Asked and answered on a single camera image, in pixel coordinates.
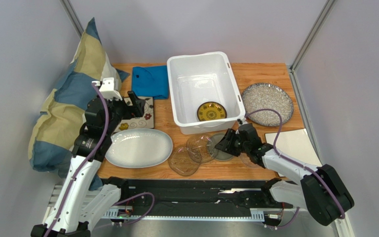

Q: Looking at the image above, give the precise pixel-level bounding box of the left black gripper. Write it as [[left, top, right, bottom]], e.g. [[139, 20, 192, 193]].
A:
[[104, 91, 146, 136]]

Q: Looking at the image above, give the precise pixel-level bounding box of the grey speckled saucer plate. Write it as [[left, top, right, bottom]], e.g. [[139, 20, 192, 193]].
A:
[[207, 133, 233, 161]]

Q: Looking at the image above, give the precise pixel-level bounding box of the clear round glass plate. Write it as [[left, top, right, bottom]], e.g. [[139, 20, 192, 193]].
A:
[[186, 134, 216, 164]]

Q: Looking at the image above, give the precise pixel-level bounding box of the yellow patterned round plate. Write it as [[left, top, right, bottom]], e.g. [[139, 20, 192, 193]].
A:
[[196, 101, 227, 121]]

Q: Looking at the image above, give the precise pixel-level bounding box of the white plastic bin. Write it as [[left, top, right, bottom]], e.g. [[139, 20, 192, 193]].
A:
[[167, 51, 246, 135]]

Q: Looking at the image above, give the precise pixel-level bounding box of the clear amber square glass plate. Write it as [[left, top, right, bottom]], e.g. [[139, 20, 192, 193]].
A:
[[168, 145, 200, 177]]

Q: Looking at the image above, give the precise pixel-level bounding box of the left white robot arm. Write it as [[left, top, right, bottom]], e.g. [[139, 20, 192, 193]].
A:
[[31, 91, 146, 237]]

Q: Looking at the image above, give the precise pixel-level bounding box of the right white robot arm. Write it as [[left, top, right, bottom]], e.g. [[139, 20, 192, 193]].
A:
[[214, 123, 355, 226]]

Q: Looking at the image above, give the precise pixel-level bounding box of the floral square plate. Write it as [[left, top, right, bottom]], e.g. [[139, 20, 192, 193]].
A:
[[114, 96, 155, 133]]

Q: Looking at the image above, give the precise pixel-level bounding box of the clear glass plate right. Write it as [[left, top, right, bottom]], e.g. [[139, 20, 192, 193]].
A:
[[239, 153, 260, 168]]

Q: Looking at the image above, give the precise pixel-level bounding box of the folded blue cloth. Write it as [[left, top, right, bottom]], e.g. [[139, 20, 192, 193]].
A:
[[131, 65, 169, 99]]

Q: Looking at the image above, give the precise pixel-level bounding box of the large white oval plate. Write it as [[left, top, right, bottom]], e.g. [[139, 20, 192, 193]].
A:
[[106, 128, 173, 169]]

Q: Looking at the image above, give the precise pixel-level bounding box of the speckled round ceramic plate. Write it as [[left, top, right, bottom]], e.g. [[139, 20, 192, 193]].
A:
[[242, 83, 294, 127]]

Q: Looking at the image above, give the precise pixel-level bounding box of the white rectangular plate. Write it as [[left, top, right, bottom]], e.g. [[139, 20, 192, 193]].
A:
[[276, 128, 322, 166]]

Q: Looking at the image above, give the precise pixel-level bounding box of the blue and cream pillow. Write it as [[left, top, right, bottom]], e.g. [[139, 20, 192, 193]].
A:
[[28, 18, 129, 179]]

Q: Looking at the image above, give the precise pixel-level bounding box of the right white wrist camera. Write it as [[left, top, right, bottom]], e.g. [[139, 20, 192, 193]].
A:
[[237, 118, 247, 125]]

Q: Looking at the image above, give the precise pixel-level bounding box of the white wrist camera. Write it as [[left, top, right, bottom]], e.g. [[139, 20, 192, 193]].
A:
[[237, 118, 247, 125], [92, 77, 122, 101]]

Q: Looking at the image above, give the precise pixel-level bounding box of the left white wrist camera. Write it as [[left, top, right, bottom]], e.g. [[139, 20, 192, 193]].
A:
[[92, 77, 122, 101]]

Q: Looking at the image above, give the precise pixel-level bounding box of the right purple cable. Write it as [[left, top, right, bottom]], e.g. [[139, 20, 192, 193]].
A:
[[244, 108, 346, 220]]

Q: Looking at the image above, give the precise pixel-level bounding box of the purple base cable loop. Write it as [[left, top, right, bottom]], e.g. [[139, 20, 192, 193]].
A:
[[111, 192, 155, 226]]

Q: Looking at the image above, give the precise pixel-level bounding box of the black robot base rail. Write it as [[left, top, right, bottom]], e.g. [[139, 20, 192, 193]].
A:
[[120, 179, 293, 217]]

